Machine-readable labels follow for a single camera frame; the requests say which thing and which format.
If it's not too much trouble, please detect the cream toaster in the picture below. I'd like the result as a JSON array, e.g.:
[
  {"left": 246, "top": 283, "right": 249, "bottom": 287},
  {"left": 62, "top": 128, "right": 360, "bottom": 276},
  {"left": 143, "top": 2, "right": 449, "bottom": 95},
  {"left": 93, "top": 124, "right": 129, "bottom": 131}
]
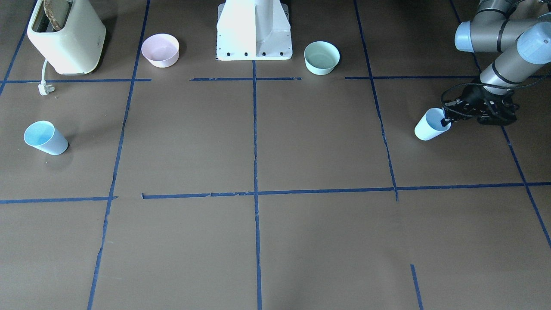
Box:
[{"left": 26, "top": 0, "right": 106, "bottom": 76}]

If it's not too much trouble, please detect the toast slice in toaster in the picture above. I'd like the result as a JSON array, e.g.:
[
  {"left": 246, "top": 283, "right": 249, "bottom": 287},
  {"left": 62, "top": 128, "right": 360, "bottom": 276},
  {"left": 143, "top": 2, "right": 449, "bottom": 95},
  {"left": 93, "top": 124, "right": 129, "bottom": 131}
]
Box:
[{"left": 43, "top": 0, "right": 72, "bottom": 31}]

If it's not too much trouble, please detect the pink bowl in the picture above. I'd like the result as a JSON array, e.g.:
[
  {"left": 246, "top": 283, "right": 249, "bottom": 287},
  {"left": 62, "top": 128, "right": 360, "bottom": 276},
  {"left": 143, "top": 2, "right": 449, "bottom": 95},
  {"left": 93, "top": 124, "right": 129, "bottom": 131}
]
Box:
[{"left": 140, "top": 33, "right": 180, "bottom": 68}]

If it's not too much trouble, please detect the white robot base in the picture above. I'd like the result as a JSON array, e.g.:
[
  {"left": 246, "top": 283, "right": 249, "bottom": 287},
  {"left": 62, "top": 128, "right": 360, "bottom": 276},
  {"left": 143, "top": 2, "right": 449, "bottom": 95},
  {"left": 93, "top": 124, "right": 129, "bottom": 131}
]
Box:
[{"left": 215, "top": 0, "right": 293, "bottom": 61}]

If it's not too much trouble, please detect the green bowl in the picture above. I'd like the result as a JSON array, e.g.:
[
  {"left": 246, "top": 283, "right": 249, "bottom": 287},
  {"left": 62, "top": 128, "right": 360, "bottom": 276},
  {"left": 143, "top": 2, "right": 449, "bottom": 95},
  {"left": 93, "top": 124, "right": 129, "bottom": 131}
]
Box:
[{"left": 303, "top": 41, "right": 341, "bottom": 76}]

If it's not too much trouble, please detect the white power plug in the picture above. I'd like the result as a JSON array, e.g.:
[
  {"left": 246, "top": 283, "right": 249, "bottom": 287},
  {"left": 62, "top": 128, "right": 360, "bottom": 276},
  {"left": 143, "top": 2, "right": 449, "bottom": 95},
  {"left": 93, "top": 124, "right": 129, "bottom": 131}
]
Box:
[{"left": 38, "top": 59, "right": 55, "bottom": 96}]

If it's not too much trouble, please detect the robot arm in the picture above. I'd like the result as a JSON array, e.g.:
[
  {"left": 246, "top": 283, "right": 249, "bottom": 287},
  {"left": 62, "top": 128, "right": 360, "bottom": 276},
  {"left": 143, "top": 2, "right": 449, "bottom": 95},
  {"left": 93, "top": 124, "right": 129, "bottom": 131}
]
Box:
[{"left": 438, "top": 0, "right": 551, "bottom": 127}]

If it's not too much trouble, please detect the light blue cup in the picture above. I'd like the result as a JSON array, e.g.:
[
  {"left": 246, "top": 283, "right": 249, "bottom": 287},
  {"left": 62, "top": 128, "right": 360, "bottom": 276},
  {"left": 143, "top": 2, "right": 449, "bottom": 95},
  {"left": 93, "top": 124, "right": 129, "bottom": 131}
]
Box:
[
  {"left": 24, "top": 121, "right": 69, "bottom": 155},
  {"left": 415, "top": 108, "right": 451, "bottom": 141}
]

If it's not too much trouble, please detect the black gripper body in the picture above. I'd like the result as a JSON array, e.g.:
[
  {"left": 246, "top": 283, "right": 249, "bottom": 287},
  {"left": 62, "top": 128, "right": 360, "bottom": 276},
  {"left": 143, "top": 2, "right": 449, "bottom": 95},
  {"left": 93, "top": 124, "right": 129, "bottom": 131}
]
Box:
[{"left": 461, "top": 86, "right": 518, "bottom": 126}]

